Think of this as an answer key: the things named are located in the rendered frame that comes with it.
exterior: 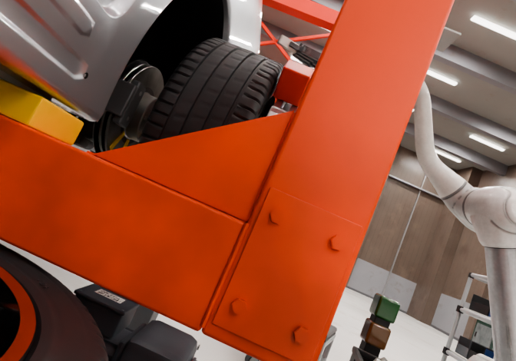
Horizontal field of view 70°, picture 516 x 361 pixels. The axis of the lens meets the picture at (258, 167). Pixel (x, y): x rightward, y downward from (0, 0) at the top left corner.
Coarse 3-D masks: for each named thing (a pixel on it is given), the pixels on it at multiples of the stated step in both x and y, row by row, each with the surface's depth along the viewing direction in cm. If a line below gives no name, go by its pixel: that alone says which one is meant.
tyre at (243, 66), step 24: (216, 48) 101; (240, 48) 110; (192, 72) 91; (216, 72) 93; (240, 72) 94; (264, 72) 97; (168, 96) 88; (192, 96) 88; (216, 96) 89; (240, 96) 91; (264, 96) 93; (168, 120) 88; (192, 120) 87; (216, 120) 87; (240, 120) 87
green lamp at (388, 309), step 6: (378, 294) 71; (372, 300) 72; (378, 300) 69; (384, 300) 69; (390, 300) 69; (372, 306) 71; (378, 306) 69; (384, 306) 68; (390, 306) 68; (396, 306) 68; (372, 312) 70; (378, 312) 68; (384, 312) 68; (390, 312) 68; (396, 312) 68; (384, 318) 68; (390, 318) 68
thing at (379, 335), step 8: (368, 320) 70; (368, 328) 68; (376, 328) 68; (384, 328) 68; (360, 336) 71; (368, 336) 68; (376, 336) 68; (384, 336) 68; (376, 344) 67; (384, 344) 67
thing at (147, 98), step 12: (132, 72) 105; (144, 72) 108; (156, 72) 116; (144, 84) 112; (156, 84) 119; (144, 96) 112; (156, 96) 123; (144, 108) 109; (108, 120) 101; (132, 120) 109; (144, 120) 110; (108, 132) 102; (120, 132) 109; (132, 132) 111; (108, 144) 105; (120, 144) 112; (132, 144) 121
